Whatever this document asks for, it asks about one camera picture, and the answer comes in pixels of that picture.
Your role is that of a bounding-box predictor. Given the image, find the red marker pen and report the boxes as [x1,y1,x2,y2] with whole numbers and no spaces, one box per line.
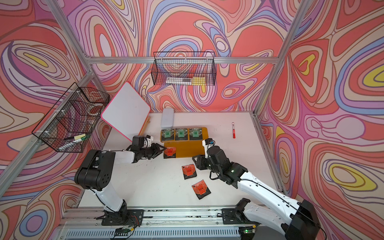
[232,122,236,139]

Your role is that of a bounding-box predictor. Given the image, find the yellow wooden two-tier shelf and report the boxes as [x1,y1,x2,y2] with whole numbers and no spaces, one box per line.
[161,127,209,158]

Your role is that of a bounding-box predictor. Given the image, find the black wire basket left wall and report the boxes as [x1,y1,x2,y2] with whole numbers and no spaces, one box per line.
[32,83,110,153]

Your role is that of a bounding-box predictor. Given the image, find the white plastic box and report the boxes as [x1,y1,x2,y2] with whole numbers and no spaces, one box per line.
[161,108,175,129]

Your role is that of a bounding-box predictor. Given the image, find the white board with pink edge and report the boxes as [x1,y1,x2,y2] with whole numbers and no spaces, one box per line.
[101,83,151,141]

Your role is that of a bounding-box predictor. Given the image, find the wooden easel stand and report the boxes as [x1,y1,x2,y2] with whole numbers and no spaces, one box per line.
[140,116,151,135]

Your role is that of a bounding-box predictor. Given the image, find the green yellow markers in basket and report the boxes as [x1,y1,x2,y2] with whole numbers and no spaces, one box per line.
[64,134,87,142]

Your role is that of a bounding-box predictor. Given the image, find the black wire basket back wall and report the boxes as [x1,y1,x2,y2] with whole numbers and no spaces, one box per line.
[151,51,217,86]

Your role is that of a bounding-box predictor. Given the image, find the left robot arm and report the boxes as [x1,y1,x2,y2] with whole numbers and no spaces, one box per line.
[74,135,166,213]

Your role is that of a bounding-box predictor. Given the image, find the red tea bag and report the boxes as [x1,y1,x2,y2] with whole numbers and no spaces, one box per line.
[182,164,197,180]
[192,180,211,200]
[163,147,177,159]

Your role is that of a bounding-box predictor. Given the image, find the yellow sticky notes in basket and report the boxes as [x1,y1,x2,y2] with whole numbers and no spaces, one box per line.
[191,77,206,86]

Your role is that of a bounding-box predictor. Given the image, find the black wire basket wall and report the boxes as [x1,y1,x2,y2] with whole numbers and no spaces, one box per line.
[32,83,110,153]
[151,51,217,86]

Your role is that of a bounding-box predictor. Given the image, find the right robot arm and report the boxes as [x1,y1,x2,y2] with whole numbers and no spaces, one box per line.
[192,146,321,240]

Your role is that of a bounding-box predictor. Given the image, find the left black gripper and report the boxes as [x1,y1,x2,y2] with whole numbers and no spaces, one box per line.
[138,143,166,160]

